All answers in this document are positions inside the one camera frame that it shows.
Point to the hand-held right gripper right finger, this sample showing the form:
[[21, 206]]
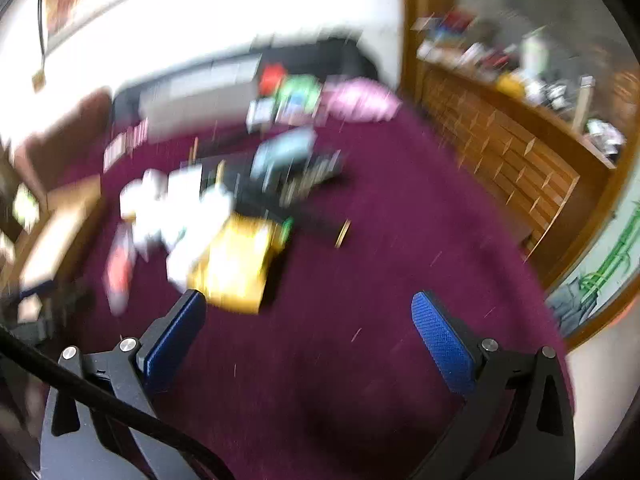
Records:
[[442, 340]]

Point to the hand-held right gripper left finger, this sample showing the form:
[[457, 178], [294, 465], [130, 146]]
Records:
[[175, 335]]

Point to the yellow packet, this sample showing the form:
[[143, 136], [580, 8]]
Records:
[[235, 270]]

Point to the white plastic bag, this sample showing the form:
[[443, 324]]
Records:
[[170, 210]]

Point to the brown cardboard box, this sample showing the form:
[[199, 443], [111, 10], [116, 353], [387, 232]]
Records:
[[60, 230]]

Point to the teal white tissue pack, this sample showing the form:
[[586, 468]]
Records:
[[282, 152]]

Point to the maroon tablecloth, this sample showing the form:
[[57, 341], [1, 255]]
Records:
[[360, 270]]

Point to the bamboo painted panel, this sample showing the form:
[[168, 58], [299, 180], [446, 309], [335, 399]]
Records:
[[600, 270]]

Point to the wooden cabinet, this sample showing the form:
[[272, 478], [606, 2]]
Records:
[[510, 150]]

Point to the brown upholstered chair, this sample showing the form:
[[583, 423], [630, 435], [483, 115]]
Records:
[[65, 130]]

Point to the grey rectangular cardboard box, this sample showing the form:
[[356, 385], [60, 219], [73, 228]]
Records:
[[195, 95]]

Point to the pink white cloth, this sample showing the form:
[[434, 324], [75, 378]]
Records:
[[362, 102]]

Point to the green plush toy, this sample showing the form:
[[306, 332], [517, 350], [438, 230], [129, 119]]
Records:
[[300, 92]]

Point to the red paper piece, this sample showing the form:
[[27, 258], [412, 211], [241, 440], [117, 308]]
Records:
[[272, 77]]

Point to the white tumbler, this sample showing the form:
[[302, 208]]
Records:
[[532, 52]]

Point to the black leather sofa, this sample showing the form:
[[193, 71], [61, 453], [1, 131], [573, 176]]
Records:
[[330, 57]]

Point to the yellow wall plate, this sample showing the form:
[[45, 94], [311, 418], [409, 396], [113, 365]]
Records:
[[38, 81]]

